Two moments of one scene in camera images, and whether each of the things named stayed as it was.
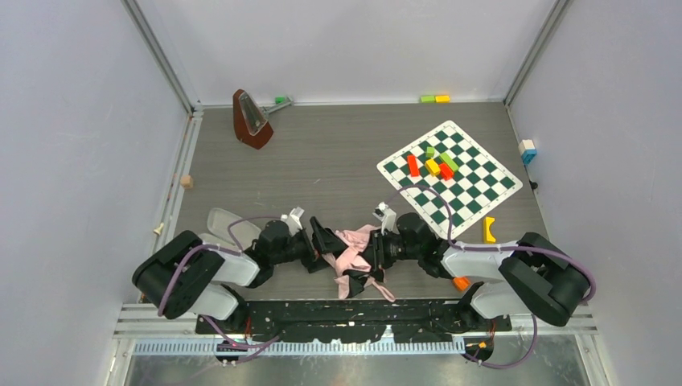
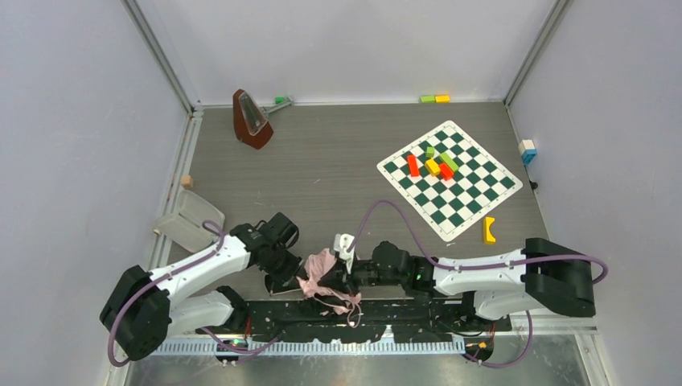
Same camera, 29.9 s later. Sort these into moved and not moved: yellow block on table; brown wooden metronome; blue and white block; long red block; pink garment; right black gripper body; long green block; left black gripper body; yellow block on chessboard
Moved: right black gripper body; left black gripper body; pink garment
Not moved: yellow block on chessboard; long red block; long green block; yellow block on table; brown wooden metronome; blue and white block
